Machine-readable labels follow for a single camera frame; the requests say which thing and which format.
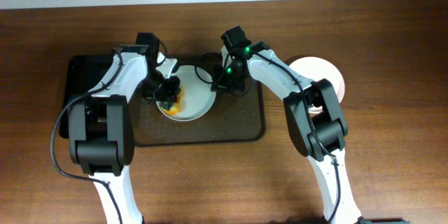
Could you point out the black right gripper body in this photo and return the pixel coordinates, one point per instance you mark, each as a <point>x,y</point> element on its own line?
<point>222,85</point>

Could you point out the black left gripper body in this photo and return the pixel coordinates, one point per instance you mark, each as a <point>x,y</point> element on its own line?
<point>167,92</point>

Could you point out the yellow green sponge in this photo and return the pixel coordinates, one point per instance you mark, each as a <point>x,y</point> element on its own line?
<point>172,108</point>

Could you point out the grey-green plate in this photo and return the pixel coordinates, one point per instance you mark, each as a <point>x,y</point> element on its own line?
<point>197,99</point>

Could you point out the pink plate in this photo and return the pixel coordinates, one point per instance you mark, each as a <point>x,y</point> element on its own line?
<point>316,69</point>

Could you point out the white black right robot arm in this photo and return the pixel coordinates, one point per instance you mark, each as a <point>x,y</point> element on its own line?
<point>316,124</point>

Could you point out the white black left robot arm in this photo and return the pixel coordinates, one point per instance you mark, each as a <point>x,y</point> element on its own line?
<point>106,160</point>

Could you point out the dark brown serving tray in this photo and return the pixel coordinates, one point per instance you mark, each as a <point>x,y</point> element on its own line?
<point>230,119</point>

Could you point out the black small tray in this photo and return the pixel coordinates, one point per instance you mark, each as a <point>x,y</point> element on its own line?
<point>84,72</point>

